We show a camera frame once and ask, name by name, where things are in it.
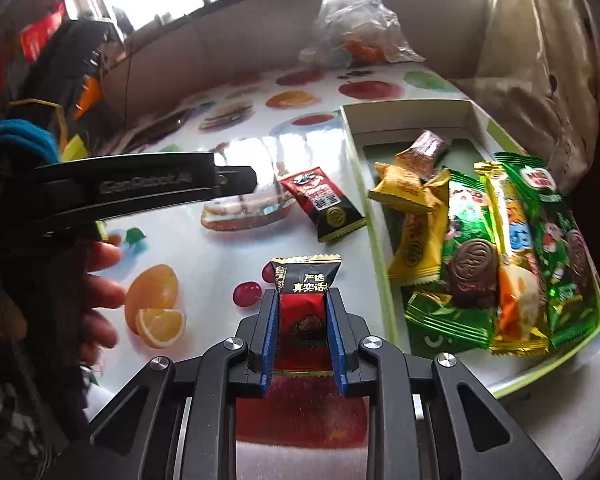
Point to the long yellow rice snack bar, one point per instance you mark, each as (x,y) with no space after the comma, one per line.
(520,327)

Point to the yellow peanut crisp packet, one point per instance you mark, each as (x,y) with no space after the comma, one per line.
(399,189)
(418,259)

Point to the green Milo wafer packet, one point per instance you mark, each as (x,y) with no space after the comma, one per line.
(461,304)

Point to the person's left hand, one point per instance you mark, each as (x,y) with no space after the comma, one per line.
(99,293)

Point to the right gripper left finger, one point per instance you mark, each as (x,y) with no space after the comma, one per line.
(176,420)

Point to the beige dotted curtain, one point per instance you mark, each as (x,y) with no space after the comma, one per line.
(538,76)

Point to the red snack bag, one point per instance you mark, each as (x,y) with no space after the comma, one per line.
(34,37)

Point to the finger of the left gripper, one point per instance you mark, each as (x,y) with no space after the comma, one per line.
(236,180)

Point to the white red nougat candy packet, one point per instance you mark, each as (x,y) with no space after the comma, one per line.
(422,155)

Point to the red black date snack packet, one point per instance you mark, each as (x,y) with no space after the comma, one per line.
(302,283)

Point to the black smartphone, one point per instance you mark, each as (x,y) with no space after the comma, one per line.
(154,132)

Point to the red black square snack packet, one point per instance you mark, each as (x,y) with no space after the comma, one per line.
(331,212)

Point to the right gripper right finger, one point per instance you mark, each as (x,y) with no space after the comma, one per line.
(428,418)

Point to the clear plastic bag with items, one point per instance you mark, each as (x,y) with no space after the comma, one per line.
(356,33)

